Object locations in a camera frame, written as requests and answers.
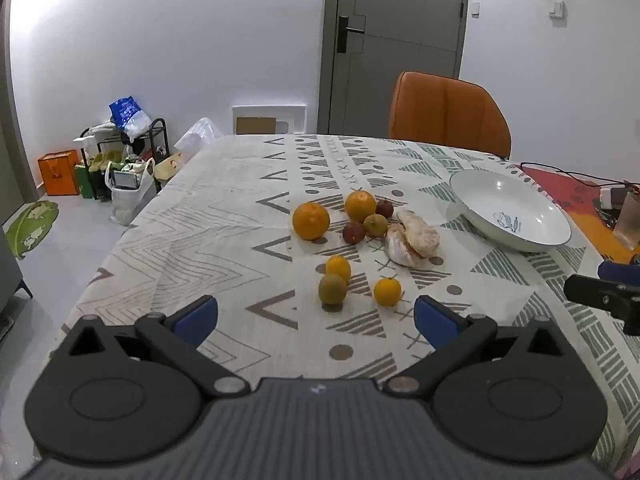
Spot white deep plate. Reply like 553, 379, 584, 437
448, 169, 572, 253

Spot blue and white bag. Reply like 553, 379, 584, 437
109, 96, 152, 140

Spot large orange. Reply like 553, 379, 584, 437
292, 201, 331, 241
344, 190, 377, 223

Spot brown cardboard piece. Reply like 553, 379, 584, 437
236, 116, 277, 135

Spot small orange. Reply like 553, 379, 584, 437
325, 255, 352, 285
373, 277, 402, 307

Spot black metal rack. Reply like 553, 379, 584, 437
80, 118, 169, 196

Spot white plastic bag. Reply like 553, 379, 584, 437
104, 158, 158, 226

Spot black cable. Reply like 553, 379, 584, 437
520, 161, 631, 188

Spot green box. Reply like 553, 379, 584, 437
75, 162, 98, 200

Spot white charger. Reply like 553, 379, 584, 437
600, 185, 628, 209

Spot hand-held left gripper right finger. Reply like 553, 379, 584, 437
384, 295, 582, 396

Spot peeled pomelo piece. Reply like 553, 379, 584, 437
384, 223, 426, 266
396, 209, 441, 258

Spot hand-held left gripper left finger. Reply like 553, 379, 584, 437
52, 295, 252, 400

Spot white foam packaging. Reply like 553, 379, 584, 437
231, 104, 307, 136

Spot brown green round fruit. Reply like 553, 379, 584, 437
363, 213, 388, 238
318, 273, 348, 306

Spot grey sofa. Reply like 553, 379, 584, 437
0, 230, 33, 331

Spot green leaf rug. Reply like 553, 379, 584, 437
2, 201, 60, 261

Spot clear glass cup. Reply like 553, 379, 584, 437
614, 192, 640, 251

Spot black door lock handle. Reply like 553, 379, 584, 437
336, 16, 366, 53

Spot orange gift box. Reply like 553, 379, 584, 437
37, 150, 81, 196

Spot patterned tablecloth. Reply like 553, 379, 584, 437
60, 134, 640, 476

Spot orange leather chair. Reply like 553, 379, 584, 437
389, 71, 512, 158

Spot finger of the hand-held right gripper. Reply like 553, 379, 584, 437
564, 274, 640, 336
597, 259, 640, 284

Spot clear plastic bag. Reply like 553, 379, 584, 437
174, 117, 224, 153

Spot grey door with black lock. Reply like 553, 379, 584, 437
317, 0, 471, 136

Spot tan paper bag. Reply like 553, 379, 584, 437
154, 152, 183, 183

